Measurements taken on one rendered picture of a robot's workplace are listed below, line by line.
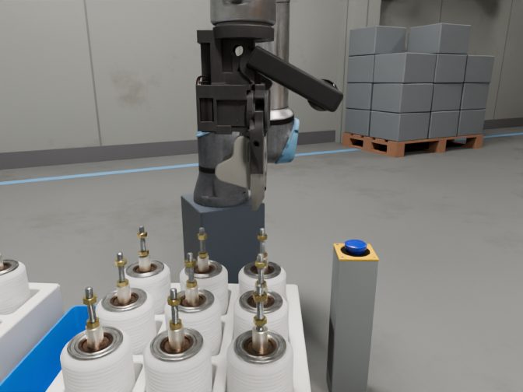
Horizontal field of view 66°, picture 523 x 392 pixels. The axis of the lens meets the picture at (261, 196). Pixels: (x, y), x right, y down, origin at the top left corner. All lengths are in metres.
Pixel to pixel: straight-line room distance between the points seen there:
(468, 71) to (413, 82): 0.64
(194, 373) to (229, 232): 0.52
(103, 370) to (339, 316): 0.41
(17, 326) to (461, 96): 3.69
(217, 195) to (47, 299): 0.45
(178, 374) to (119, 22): 3.03
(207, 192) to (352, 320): 0.49
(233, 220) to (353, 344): 0.44
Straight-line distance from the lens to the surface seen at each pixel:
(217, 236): 1.04
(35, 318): 0.96
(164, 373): 0.60
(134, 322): 0.72
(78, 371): 0.63
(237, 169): 0.48
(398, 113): 3.46
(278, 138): 1.00
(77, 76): 3.35
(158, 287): 0.82
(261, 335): 0.59
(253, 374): 0.58
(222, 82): 0.48
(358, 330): 0.80
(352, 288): 0.76
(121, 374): 0.65
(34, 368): 0.94
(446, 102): 3.84
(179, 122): 3.49
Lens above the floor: 0.62
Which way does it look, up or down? 16 degrees down
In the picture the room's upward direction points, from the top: straight up
